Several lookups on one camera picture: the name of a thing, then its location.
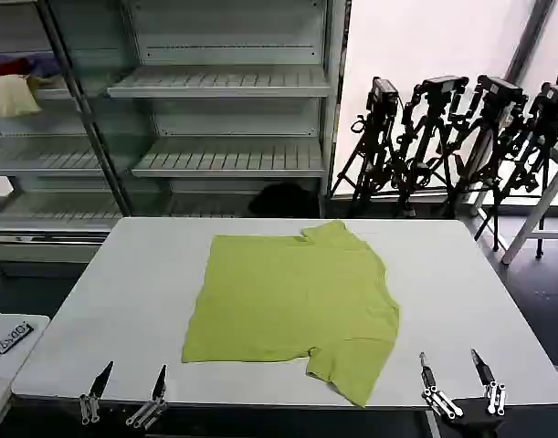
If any green t-shirt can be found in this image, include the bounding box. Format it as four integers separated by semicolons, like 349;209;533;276
181;220;401;409

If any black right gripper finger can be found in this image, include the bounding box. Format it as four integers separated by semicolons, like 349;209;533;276
470;349;507;417
419;351;465;419

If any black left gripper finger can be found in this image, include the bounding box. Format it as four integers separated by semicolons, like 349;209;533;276
126;364;168;430
79;360;114;425

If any grey empty metal shelf rack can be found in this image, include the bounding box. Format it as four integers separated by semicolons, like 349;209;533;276
45;0;348;219

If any black strip with white print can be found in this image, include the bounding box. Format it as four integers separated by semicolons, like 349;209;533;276
0;321;36;361

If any grey shelf rack with cloths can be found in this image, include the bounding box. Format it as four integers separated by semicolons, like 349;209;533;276
0;0;130;277

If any black bag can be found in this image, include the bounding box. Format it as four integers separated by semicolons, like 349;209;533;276
247;182;321;218

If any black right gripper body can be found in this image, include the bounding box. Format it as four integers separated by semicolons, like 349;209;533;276
442;408;508;438

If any small white table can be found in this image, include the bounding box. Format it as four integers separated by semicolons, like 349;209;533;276
0;312;51;438

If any black camera tripod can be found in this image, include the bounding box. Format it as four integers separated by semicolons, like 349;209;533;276
331;76;401;216
447;74;531;253
391;74;470;219
511;81;558;257

